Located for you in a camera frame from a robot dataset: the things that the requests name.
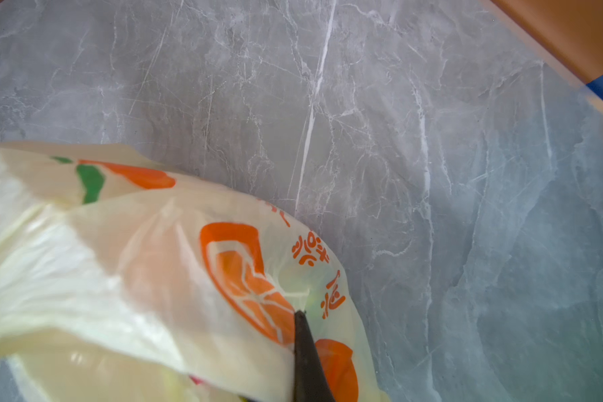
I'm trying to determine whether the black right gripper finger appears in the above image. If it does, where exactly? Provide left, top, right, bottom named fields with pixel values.
left=293, top=311, right=335, bottom=402

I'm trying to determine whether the yellowish translucent plastic bag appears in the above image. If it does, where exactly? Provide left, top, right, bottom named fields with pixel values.
left=0, top=142, right=387, bottom=401

